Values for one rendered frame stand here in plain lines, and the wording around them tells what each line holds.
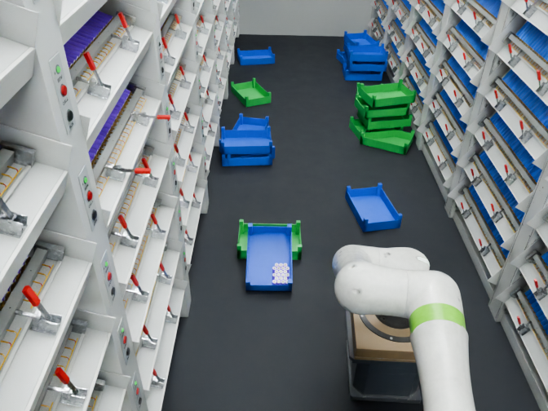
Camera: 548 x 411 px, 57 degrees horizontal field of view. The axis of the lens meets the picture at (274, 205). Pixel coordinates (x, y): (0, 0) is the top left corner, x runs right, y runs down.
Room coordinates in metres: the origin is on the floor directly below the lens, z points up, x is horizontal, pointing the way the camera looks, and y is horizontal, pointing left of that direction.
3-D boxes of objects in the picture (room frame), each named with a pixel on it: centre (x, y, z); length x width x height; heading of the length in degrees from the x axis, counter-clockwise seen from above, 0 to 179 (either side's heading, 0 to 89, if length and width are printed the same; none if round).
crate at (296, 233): (1.84, 0.02, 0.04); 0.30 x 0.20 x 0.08; 91
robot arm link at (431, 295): (0.78, -0.37, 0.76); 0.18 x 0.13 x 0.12; 172
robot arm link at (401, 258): (1.14, -0.41, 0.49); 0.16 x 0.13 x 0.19; 82
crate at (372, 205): (2.13, -0.52, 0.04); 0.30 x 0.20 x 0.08; 12
